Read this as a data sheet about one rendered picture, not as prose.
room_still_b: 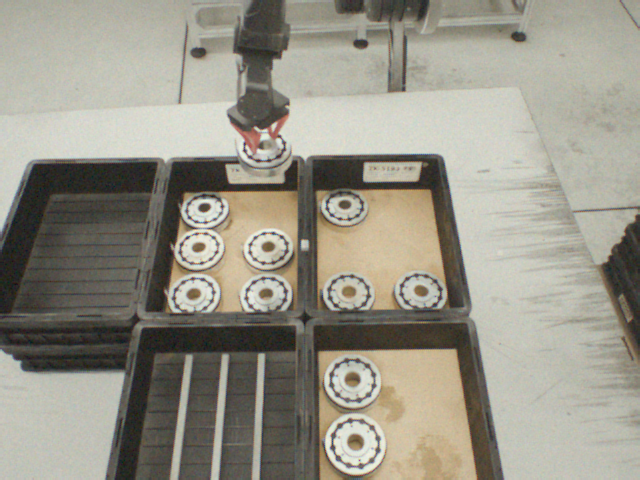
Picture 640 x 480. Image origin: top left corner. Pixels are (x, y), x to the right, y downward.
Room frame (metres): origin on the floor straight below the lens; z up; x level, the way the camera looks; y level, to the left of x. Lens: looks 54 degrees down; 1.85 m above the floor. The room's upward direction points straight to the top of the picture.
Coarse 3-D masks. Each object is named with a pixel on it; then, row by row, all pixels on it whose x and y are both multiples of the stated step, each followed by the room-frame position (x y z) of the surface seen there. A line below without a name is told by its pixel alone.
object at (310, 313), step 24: (312, 168) 0.87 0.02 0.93; (312, 192) 0.80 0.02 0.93; (312, 216) 0.74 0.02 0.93; (312, 240) 0.68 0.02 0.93; (456, 240) 0.68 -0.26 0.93; (312, 264) 0.63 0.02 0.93; (456, 264) 0.63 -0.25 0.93; (312, 288) 0.57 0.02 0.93; (312, 312) 0.52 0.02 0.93; (336, 312) 0.52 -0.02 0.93; (360, 312) 0.52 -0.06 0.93; (384, 312) 0.52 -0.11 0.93; (408, 312) 0.52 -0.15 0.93; (432, 312) 0.52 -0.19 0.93; (456, 312) 0.52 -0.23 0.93
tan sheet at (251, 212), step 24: (216, 192) 0.89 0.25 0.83; (240, 192) 0.89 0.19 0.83; (264, 192) 0.89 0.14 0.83; (288, 192) 0.89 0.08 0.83; (240, 216) 0.82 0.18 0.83; (264, 216) 0.82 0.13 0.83; (288, 216) 0.82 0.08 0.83; (240, 240) 0.76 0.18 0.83; (240, 264) 0.69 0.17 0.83; (240, 288) 0.64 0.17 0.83; (168, 312) 0.58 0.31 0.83
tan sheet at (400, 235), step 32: (320, 192) 0.89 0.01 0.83; (384, 192) 0.89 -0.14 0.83; (416, 192) 0.89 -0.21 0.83; (320, 224) 0.80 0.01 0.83; (384, 224) 0.80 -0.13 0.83; (416, 224) 0.80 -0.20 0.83; (320, 256) 0.71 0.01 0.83; (352, 256) 0.71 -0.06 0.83; (384, 256) 0.71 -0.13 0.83; (416, 256) 0.71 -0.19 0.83; (320, 288) 0.64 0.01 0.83; (384, 288) 0.64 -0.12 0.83
